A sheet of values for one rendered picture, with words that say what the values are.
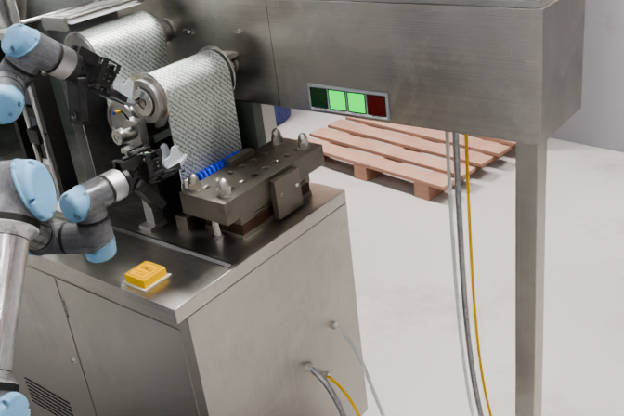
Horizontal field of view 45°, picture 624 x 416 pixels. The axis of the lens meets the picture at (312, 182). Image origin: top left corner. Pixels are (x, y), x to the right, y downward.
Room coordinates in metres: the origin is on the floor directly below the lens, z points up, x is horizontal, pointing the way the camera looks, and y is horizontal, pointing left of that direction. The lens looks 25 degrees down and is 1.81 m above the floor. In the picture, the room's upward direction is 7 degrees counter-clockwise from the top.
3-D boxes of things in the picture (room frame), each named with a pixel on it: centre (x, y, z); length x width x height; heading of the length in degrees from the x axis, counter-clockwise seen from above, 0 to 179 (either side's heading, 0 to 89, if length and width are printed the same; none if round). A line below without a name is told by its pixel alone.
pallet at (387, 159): (4.13, -0.58, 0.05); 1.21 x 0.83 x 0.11; 39
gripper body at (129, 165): (1.70, 0.42, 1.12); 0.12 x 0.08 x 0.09; 140
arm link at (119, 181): (1.64, 0.47, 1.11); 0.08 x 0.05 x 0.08; 50
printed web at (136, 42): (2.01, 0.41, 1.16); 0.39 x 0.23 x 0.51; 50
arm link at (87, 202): (1.58, 0.52, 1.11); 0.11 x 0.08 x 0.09; 140
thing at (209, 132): (1.88, 0.26, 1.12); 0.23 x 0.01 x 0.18; 140
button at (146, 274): (1.54, 0.42, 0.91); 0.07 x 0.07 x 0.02; 50
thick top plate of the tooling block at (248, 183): (1.83, 0.15, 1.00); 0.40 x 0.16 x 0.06; 140
